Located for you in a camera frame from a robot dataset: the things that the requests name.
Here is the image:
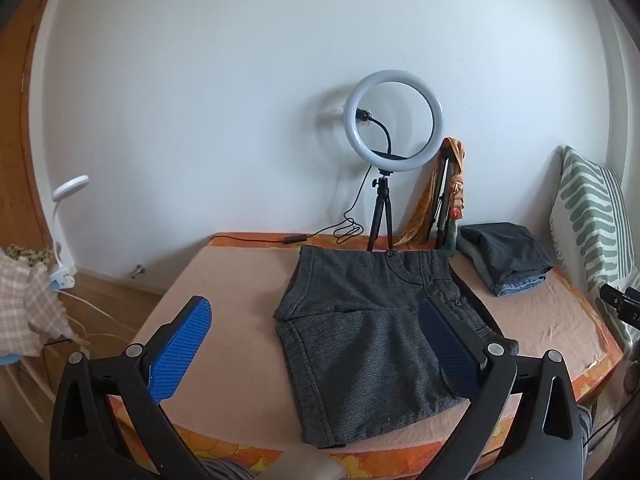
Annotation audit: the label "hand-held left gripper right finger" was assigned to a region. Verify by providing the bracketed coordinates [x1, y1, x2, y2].
[417, 297, 586, 480]

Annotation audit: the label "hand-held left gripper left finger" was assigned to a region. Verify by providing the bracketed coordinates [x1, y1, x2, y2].
[49, 296, 214, 480]

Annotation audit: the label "grey houndstooth shorts pants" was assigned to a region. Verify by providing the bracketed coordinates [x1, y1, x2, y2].
[272, 245, 521, 448]

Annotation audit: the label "folded dark grey pants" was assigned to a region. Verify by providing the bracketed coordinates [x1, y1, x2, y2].
[459, 222, 553, 286]

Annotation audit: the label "green white striped pillow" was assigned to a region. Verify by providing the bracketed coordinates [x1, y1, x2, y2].
[549, 146, 640, 356]

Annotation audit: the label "folded blue jeans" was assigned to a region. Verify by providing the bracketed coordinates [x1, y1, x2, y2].
[470, 250, 549, 297]

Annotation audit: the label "orange patterned scarf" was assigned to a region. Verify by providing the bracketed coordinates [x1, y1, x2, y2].
[395, 137, 468, 246]

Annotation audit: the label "black folding stand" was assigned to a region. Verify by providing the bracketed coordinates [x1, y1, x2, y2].
[427, 150, 455, 251]

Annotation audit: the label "beige checked cloth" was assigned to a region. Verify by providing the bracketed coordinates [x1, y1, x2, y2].
[0, 245, 76, 357]

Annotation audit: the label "black tripod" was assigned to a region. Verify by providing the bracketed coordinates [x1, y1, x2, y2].
[366, 166, 396, 252]

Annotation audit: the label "beige rounded object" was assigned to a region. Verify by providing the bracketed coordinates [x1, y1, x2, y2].
[265, 444, 346, 480]

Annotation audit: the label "white clip lamp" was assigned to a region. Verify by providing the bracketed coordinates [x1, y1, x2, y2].
[47, 175, 91, 291]

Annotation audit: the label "black gooseneck phone holder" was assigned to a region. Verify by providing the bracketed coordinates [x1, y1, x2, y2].
[356, 109, 408, 161]

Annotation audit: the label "wooden door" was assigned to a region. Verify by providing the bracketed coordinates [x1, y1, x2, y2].
[0, 0, 61, 261]

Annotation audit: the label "white cable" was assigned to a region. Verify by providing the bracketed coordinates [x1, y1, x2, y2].
[52, 287, 142, 348]

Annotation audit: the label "black ring light cable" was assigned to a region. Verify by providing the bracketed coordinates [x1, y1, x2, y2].
[299, 165, 381, 245]

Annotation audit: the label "white ring light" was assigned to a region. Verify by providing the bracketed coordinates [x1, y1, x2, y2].
[343, 70, 445, 167]

